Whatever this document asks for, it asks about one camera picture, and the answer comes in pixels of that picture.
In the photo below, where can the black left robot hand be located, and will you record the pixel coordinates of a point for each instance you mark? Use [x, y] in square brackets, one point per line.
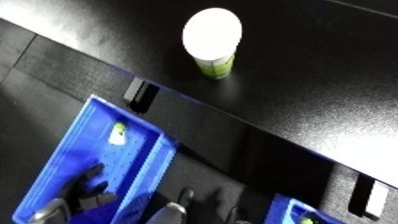
[83, 193]

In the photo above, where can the paper cup with green band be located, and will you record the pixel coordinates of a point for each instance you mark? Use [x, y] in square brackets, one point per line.
[212, 33]
[306, 221]
[118, 134]

